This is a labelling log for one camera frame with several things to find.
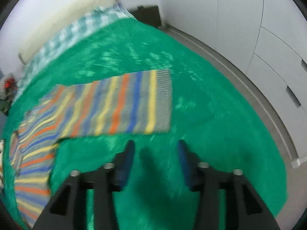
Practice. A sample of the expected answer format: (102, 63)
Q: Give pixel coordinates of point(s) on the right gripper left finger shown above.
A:
(67, 207)

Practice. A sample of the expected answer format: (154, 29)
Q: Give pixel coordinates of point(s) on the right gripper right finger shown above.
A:
(227, 195)

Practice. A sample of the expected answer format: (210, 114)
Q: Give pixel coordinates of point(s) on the striped knit sweater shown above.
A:
(138, 102)

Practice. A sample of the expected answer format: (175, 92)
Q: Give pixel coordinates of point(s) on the pile of clothes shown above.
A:
(8, 92)

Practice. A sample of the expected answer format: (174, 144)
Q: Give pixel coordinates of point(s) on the green bedspread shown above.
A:
(208, 112)

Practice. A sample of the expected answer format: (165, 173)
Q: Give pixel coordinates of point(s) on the green plaid sheet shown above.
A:
(66, 38)

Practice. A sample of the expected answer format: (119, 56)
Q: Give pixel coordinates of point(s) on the white wardrobe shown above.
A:
(264, 39)

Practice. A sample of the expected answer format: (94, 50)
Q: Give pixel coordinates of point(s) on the cream headboard cushion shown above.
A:
(39, 34)

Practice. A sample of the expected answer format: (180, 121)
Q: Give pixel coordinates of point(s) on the dark nightstand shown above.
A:
(149, 15)

